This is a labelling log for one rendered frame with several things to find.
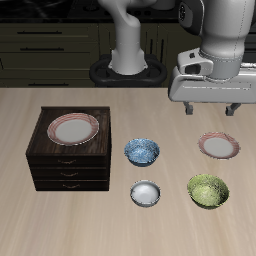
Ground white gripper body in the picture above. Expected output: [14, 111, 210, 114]
[167, 62, 256, 105]

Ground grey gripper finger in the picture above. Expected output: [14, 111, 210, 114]
[183, 101, 195, 116]
[225, 102, 242, 117]

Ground blue bowl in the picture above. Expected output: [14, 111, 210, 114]
[123, 137, 161, 168]

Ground green bowl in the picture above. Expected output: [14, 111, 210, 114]
[186, 173, 231, 210]

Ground white bowl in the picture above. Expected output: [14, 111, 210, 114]
[129, 179, 162, 208]

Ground small red-rimmed white plate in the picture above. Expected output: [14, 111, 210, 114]
[198, 131, 241, 160]

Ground large red-rimmed white plate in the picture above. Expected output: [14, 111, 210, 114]
[46, 112, 100, 147]

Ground dark wooden cabinet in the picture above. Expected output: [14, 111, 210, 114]
[25, 105, 112, 192]

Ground dark kitchen cupboards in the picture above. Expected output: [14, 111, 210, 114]
[0, 0, 256, 89]

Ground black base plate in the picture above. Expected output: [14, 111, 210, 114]
[88, 54, 168, 86]

